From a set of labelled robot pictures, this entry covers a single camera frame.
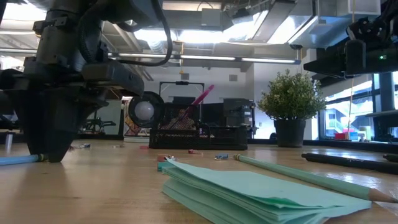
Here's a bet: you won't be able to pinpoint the person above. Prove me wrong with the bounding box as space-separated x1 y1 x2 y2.
169 108 197 131

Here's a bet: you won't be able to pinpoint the potted green plant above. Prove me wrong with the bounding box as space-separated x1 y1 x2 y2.
257 68 327 149

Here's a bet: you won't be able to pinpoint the black background camera frame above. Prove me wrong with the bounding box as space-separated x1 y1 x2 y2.
159 81 205 105

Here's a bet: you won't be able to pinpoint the black pen with white print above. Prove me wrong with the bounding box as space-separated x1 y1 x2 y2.
300 152 398 175

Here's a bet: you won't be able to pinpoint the colourful printed board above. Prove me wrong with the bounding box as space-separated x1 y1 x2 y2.
123 101 150 138

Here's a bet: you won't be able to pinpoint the black mesh desk organizer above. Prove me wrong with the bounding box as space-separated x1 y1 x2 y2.
149 102 249 151

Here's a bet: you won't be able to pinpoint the black background cabinet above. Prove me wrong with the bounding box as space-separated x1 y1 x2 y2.
223 98 254 128

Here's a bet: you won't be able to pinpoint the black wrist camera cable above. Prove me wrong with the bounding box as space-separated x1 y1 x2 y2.
118 0 174 68

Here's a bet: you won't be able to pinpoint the purple pink scissors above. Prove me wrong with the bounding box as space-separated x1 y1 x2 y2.
182 83 216 125

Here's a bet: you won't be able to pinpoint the black building pillar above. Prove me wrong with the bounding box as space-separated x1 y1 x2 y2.
378 73 396 139

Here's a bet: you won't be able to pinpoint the light green pencil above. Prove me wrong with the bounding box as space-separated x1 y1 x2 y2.
233 153 398 205

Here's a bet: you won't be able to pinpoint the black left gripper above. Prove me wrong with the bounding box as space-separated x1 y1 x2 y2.
0 18 146 163

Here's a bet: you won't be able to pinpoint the black aluminium table frame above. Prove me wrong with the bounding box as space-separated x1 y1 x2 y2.
0 132 398 154

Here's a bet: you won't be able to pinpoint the mint green sticky note pad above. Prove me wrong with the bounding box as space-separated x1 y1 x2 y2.
160 157 373 224

